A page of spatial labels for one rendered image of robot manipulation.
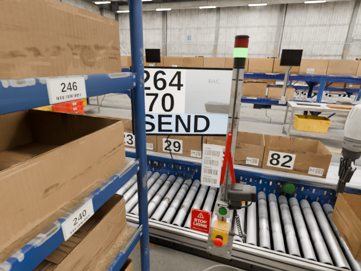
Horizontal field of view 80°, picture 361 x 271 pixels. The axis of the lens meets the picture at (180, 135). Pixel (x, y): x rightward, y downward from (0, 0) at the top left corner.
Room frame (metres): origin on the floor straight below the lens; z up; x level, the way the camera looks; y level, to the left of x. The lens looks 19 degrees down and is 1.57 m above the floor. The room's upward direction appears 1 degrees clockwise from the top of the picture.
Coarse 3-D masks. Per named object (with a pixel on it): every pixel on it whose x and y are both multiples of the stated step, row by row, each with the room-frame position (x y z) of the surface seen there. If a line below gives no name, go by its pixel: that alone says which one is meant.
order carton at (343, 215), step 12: (336, 204) 0.99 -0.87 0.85; (348, 204) 0.90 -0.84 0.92; (360, 204) 0.98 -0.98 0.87; (336, 216) 0.96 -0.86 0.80; (348, 216) 0.87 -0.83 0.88; (360, 216) 0.97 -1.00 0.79; (348, 228) 0.84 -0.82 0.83; (360, 228) 0.76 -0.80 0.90; (348, 240) 0.81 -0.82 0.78; (360, 240) 0.74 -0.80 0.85; (360, 252) 0.73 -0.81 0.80
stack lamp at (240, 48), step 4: (236, 40) 0.82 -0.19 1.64; (240, 40) 0.81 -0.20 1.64; (244, 40) 0.81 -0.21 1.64; (248, 40) 0.82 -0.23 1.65; (236, 44) 0.82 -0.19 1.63; (240, 44) 0.81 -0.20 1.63; (244, 44) 0.81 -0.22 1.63; (248, 44) 0.82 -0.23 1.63; (236, 48) 0.82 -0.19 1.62; (240, 48) 0.81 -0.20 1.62; (244, 48) 0.81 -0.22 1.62; (236, 52) 0.82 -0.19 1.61; (240, 52) 0.81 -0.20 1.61; (244, 52) 0.81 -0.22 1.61; (236, 56) 0.81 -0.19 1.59; (240, 56) 0.81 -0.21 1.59; (244, 56) 0.81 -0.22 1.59
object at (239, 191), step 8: (232, 184) 0.79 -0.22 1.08; (240, 184) 0.78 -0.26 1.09; (232, 192) 0.75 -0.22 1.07; (240, 192) 0.74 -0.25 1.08; (248, 192) 0.73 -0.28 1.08; (232, 200) 0.76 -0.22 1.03; (240, 200) 0.74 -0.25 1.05; (248, 200) 0.73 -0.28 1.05; (256, 200) 0.73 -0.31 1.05; (232, 208) 0.75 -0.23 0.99; (240, 208) 0.74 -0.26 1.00
